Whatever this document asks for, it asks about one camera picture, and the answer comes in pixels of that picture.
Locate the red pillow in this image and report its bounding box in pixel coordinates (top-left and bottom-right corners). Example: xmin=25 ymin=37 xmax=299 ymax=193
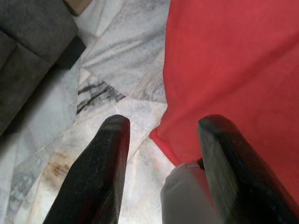
xmin=149 ymin=0 xmax=299 ymax=203

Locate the white robot leg shell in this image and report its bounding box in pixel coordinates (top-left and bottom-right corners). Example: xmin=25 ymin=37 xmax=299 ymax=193
xmin=160 ymin=160 xmax=220 ymax=224

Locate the black sofa foot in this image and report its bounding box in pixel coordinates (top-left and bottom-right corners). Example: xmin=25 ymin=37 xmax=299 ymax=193
xmin=55 ymin=35 xmax=87 ymax=70

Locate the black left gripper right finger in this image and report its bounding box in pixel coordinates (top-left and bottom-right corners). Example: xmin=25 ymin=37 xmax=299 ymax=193
xmin=198 ymin=114 xmax=299 ymax=224

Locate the grey fabric sofa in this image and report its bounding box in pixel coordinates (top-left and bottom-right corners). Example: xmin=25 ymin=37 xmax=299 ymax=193
xmin=0 ymin=0 xmax=79 ymax=137

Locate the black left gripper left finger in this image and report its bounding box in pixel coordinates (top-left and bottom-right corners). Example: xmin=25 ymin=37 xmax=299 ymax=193
xmin=43 ymin=114 xmax=131 ymax=224

